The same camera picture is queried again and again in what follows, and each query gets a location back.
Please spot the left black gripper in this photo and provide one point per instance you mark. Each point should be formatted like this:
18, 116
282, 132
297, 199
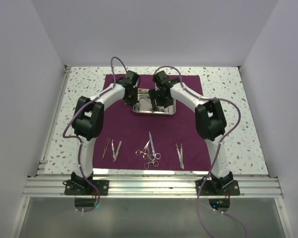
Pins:
133, 101

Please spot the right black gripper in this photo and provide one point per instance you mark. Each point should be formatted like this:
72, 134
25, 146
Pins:
153, 95

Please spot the steel instrument tray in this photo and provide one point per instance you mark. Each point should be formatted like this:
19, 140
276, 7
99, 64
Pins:
144, 106

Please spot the purple cloth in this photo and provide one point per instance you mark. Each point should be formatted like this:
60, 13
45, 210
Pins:
122, 124

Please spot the steel forceps tweezers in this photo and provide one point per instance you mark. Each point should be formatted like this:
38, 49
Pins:
106, 147

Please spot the steel hemostat forceps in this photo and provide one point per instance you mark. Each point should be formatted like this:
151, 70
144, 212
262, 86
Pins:
143, 152
151, 160

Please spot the steel surgical scissors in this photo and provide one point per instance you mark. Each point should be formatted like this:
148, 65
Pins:
156, 156

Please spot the curved tip steel tweezers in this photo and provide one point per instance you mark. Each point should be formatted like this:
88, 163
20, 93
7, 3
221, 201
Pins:
115, 152

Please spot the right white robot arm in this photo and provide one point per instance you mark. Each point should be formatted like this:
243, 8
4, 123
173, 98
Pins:
209, 119

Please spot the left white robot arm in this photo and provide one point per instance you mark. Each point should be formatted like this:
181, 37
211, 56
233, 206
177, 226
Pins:
88, 120

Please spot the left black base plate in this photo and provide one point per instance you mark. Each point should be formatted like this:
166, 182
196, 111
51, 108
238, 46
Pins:
77, 185

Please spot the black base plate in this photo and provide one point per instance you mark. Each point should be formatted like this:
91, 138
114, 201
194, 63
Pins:
218, 186
77, 185

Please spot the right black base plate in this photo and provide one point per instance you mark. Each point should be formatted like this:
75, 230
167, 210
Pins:
218, 186

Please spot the aluminium frame rail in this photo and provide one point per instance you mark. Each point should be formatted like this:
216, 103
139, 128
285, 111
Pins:
157, 201

